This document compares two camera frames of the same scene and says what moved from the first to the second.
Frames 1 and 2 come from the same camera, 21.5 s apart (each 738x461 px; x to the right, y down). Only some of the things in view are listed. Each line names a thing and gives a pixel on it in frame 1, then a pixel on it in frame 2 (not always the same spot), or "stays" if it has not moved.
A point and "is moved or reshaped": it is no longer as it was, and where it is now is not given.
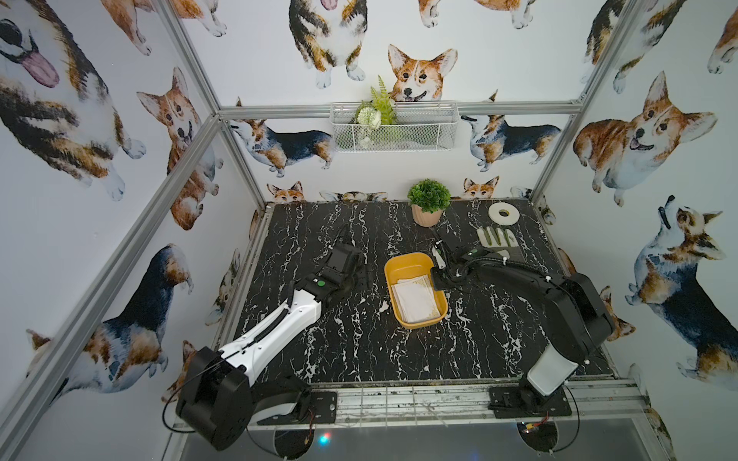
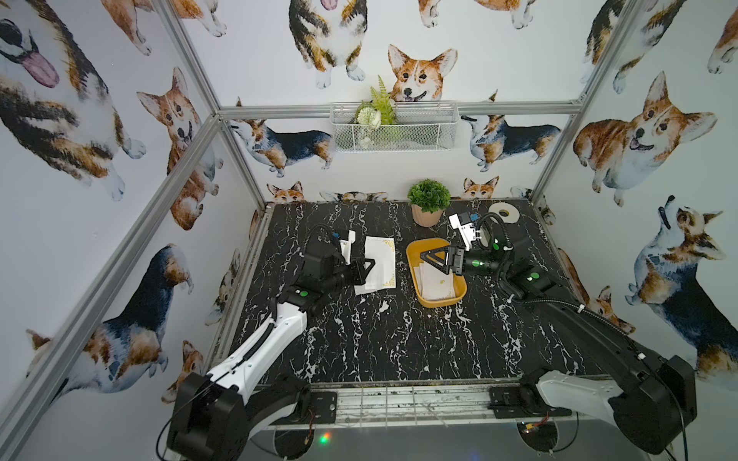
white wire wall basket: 421,126 stays
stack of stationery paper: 415,299 is moved or reshaped
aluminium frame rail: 519,109 stays
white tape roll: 508,220 stays
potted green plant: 428,198 stays
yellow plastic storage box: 409,265 to 414,250
